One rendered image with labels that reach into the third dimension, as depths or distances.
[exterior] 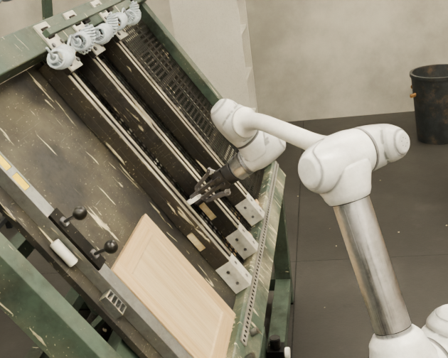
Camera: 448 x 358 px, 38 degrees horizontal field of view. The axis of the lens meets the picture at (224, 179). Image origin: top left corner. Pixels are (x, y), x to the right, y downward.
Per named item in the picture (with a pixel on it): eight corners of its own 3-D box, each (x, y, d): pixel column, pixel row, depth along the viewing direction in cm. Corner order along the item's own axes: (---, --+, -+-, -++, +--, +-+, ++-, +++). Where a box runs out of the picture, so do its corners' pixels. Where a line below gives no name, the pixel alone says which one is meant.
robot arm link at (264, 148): (256, 163, 236) (232, 138, 231) (290, 139, 231) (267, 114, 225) (257, 179, 227) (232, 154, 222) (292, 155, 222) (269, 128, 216)
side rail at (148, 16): (256, 175, 361) (272, 164, 358) (126, 17, 338) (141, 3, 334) (257, 170, 369) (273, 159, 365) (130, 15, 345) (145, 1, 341)
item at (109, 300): (115, 319, 177) (122, 315, 176) (97, 302, 175) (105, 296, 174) (119, 311, 180) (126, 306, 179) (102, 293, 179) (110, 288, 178)
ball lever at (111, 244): (92, 264, 177) (114, 255, 167) (82, 254, 176) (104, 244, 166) (100, 255, 179) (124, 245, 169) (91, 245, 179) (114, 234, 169)
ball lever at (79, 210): (62, 232, 175) (83, 221, 164) (52, 222, 174) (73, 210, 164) (71, 223, 177) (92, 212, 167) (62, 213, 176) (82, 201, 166)
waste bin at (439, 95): (473, 144, 591) (475, 74, 567) (413, 148, 600) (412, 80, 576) (461, 126, 641) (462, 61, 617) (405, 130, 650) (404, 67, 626)
